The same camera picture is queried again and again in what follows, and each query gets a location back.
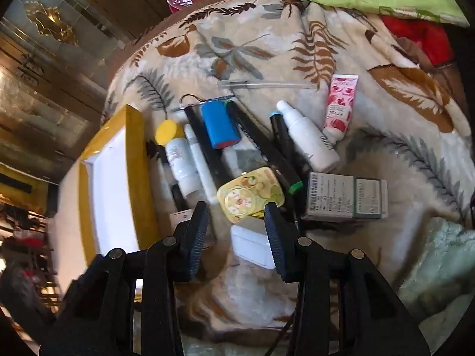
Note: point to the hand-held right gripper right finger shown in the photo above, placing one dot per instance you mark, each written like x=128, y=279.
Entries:
x=274, y=237

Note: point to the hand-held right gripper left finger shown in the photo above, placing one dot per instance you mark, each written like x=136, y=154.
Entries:
x=196, y=237

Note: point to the yellow round-cornered tin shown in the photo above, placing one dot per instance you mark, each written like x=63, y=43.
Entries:
x=241, y=196

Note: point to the silver medicine box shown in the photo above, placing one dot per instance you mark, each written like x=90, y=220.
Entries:
x=330, y=196

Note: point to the black marker with green cap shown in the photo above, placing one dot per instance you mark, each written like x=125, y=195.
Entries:
x=259, y=144

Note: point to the white spray bottle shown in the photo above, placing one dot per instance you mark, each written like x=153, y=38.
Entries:
x=311, y=144

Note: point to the yellow-edged white tray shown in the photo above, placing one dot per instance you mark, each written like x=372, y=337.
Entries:
x=111, y=178

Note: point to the black marker with blue cap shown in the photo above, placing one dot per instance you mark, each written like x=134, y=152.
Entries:
x=282, y=133

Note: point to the pink floral hand cream tube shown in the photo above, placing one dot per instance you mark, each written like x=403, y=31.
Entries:
x=339, y=107

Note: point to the white charger adapter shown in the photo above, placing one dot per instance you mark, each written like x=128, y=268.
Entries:
x=248, y=241

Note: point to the black pen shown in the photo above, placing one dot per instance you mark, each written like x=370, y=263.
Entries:
x=178, y=196

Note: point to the white pen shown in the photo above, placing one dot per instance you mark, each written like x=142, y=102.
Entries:
x=200, y=163

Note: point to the white bottle with yellow cap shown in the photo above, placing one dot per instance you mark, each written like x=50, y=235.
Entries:
x=178, y=159

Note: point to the long black marker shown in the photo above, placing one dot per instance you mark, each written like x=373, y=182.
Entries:
x=211, y=155

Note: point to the blue cylinder with red end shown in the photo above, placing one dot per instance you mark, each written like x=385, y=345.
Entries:
x=219, y=126

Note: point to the clear plastic pen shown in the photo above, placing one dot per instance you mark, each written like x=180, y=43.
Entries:
x=267, y=86

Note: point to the pale green fluffy blanket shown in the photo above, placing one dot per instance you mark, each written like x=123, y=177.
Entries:
x=438, y=267

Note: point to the wooden glass cabinet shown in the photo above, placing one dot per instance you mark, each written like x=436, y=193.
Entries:
x=55, y=63

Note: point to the pink plastic bag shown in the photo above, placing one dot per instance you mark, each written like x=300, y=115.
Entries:
x=178, y=5

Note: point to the red cloth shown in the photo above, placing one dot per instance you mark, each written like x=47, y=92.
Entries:
x=426, y=40

